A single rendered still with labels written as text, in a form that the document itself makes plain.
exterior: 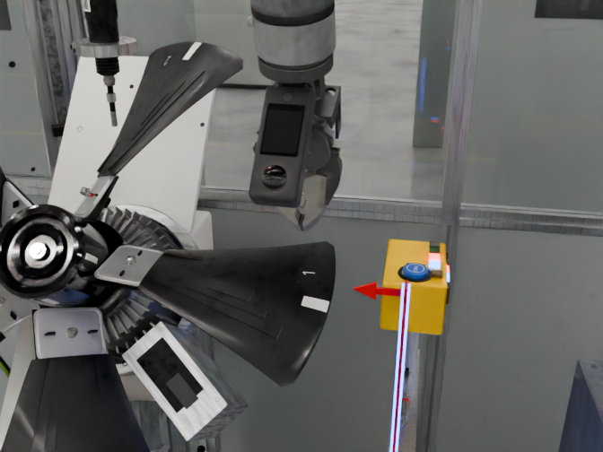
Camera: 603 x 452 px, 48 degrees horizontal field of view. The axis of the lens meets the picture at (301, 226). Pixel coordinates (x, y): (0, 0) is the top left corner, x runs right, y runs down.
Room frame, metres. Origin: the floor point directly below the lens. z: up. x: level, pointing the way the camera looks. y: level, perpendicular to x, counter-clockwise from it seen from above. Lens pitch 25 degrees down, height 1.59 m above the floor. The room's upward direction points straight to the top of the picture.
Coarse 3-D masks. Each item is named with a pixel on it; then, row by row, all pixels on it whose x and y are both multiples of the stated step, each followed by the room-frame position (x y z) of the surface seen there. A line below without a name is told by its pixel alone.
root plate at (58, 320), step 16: (48, 320) 0.71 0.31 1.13; (64, 320) 0.72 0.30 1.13; (80, 320) 0.73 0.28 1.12; (96, 320) 0.74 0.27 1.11; (48, 336) 0.69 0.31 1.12; (64, 336) 0.70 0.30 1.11; (80, 336) 0.72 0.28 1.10; (96, 336) 0.73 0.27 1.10; (48, 352) 0.68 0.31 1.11; (64, 352) 0.69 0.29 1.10; (80, 352) 0.70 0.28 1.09; (96, 352) 0.71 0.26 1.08
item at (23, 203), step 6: (6, 186) 0.82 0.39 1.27; (12, 186) 0.82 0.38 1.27; (6, 192) 0.83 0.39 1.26; (12, 192) 0.82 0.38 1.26; (18, 192) 0.81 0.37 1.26; (6, 198) 0.83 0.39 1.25; (12, 198) 0.82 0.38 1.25; (18, 198) 0.81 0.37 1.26; (24, 198) 0.80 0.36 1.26; (6, 204) 0.83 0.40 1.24; (12, 204) 0.82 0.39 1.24; (24, 204) 0.80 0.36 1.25; (30, 204) 0.80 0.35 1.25; (6, 210) 0.84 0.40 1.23; (12, 210) 0.83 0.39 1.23; (18, 210) 0.82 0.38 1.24; (6, 216) 0.84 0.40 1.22
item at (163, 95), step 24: (168, 48) 1.00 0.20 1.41; (216, 48) 0.92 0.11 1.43; (144, 72) 1.01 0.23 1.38; (168, 72) 0.94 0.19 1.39; (192, 72) 0.90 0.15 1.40; (216, 72) 0.87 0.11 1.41; (144, 96) 0.95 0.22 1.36; (168, 96) 0.88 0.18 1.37; (192, 96) 0.85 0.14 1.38; (144, 120) 0.87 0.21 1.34; (168, 120) 0.83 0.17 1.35; (120, 144) 0.87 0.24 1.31; (144, 144) 0.82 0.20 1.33; (120, 168) 0.80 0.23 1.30
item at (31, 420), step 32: (32, 384) 0.64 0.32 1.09; (64, 384) 0.66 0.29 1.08; (96, 384) 0.68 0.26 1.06; (32, 416) 0.62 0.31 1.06; (64, 416) 0.63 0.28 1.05; (96, 416) 0.65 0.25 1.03; (128, 416) 0.67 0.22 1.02; (32, 448) 0.59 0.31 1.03; (64, 448) 0.60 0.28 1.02; (96, 448) 0.62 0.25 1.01; (128, 448) 0.64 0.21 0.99
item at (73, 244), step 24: (24, 216) 0.75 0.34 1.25; (48, 216) 0.76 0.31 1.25; (72, 216) 0.75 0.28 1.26; (0, 240) 0.74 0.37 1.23; (24, 240) 0.74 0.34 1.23; (48, 240) 0.74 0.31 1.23; (72, 240) 0.73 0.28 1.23; (96, 240) 0.76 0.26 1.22; (120, 240) 0.82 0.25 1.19; (0, 264) 0.72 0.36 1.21; (24, 264) 0.72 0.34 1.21; (48, 264) 0.71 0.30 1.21; (72, 264) 0.71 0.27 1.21; (96, 264) 0.74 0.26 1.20; (24, 288) 0.69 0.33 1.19; (48, 288) 0.69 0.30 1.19; (72, 288) 0.71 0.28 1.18; (96, 288) 0.75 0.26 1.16
